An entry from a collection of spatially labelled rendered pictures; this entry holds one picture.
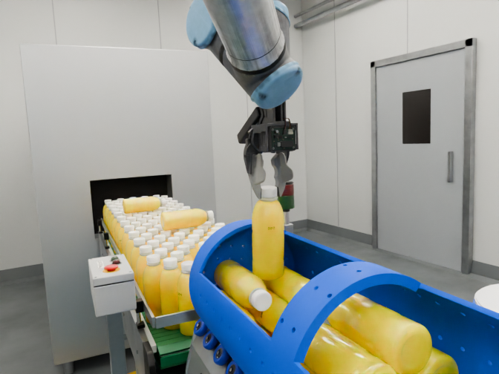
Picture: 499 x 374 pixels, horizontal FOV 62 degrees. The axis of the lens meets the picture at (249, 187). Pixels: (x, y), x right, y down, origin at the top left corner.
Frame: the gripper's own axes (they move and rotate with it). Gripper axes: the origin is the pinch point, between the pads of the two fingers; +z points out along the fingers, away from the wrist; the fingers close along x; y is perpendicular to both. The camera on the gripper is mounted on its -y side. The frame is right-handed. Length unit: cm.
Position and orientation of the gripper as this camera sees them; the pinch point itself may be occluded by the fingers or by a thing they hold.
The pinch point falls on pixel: (267, 191)
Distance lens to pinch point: 87.6
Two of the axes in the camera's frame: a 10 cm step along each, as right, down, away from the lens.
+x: 9.1, -0.8, 4.0
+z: 0.4, 9.9, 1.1
